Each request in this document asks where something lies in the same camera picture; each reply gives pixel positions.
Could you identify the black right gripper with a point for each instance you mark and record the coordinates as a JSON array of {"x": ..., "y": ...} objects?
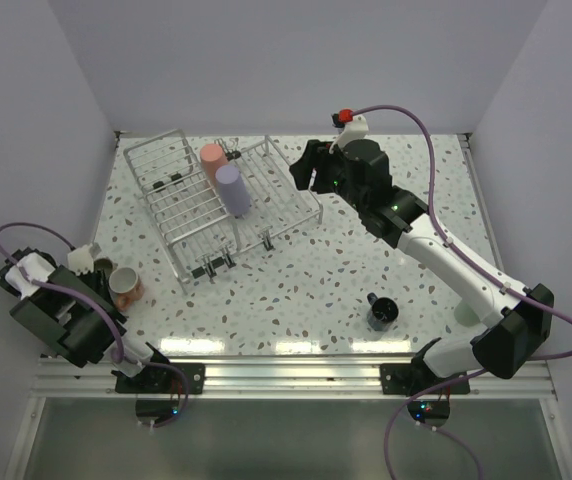
[{"x": 316, "y": 156}]

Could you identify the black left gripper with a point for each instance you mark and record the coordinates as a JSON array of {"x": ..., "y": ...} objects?
[{"x": 98, "y": 281}]

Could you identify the grey beige mug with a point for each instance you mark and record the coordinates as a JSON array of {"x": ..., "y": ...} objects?
[{"x": 104, "y": 265}]

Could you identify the pink textured mug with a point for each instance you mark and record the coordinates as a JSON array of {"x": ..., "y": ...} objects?
[{"x": 126, "y": 286}]

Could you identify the dark blue glazed mug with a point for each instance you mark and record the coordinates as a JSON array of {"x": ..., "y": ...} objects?
[{"x": 383, "y": 312}]

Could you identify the light green tumbler cup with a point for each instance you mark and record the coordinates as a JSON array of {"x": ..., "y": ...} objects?
[{"x": 464, "y": 315}]

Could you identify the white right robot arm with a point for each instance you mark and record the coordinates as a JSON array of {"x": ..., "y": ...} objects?
[{"x": 512, "y": 329}]

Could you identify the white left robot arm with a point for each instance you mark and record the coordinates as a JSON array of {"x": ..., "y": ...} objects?
[{"x": 76, "y": 317}]

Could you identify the lilac tumbler cup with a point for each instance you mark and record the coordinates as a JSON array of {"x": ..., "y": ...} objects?
[{"x": 232, "y": 190}]

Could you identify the pink tumbler cup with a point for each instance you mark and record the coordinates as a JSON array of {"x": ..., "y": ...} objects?
[{"x": 212, "y": 157}]

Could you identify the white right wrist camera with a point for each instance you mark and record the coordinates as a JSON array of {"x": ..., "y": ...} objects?
[{"x": 350, "y": 127}]

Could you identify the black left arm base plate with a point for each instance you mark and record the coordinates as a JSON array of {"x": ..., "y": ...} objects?
[{"x": 166, "y": 382}]

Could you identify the metal wire dish rack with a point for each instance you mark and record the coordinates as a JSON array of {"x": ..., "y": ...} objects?
[{"x": 199, "y": 235}]

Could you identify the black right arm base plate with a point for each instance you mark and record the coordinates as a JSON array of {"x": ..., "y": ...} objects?
[{"x": 406, "y": 379}]

